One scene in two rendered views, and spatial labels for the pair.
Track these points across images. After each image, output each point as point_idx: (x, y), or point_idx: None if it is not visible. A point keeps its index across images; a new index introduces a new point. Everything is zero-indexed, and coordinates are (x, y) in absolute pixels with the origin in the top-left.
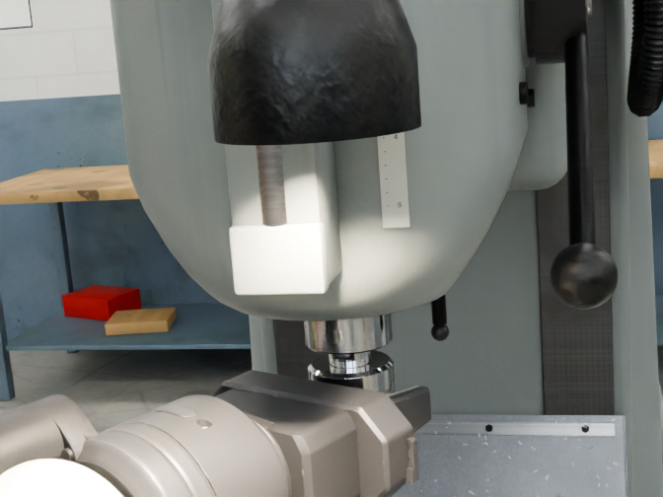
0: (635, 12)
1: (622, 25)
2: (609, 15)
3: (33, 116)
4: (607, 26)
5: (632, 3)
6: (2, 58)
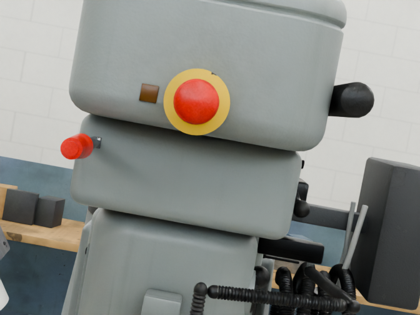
0: (270, 314)
1: (262, 312)
2: (258, 306)
3: None
4: (256, 311)
5: (270, 309)
6: None
